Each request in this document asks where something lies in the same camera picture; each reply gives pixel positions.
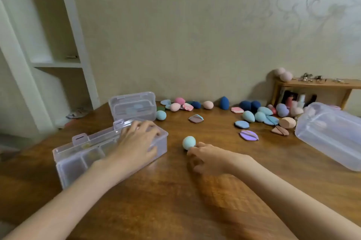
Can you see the person's left hand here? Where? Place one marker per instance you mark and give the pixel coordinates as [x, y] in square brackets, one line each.
[135, 144]

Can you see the person's right hand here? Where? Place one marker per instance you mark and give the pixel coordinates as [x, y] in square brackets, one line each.
[217, 160]

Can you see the small clear plastic box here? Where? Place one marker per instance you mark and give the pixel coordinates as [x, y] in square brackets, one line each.
[132, 105]

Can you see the clear divided organizer box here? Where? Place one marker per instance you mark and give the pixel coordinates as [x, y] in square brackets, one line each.
[84, 160]

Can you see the pile of makeup sponges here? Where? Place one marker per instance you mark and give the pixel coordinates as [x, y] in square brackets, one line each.
[248, 116]

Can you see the large clear plastic container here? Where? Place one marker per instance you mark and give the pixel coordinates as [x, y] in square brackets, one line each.
[330, 135]

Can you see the person's left forearm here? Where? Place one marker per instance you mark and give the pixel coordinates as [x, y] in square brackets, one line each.
[56, 208]

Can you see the person's right forearm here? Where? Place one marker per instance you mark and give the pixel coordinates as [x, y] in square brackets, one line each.
[296, 206]

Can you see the crumpled printed paper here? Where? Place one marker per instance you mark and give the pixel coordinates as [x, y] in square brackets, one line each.
[77, 113]

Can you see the pink flat pad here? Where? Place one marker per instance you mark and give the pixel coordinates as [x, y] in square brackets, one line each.
[70, 124]

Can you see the pink cosmetic bottle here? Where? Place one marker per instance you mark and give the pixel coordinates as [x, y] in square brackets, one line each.
[289, 103]

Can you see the white cosmetic bottle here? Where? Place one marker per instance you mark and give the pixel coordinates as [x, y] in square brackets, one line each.
[301, 101]

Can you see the pile of metal hair clips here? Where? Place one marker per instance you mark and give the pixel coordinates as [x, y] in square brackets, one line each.
[307, 77]

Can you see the small wooden rack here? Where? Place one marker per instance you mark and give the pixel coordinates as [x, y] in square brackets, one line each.
[324, 83]

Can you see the white shelf unit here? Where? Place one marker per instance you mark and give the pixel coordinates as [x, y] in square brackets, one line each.
[76, 22]

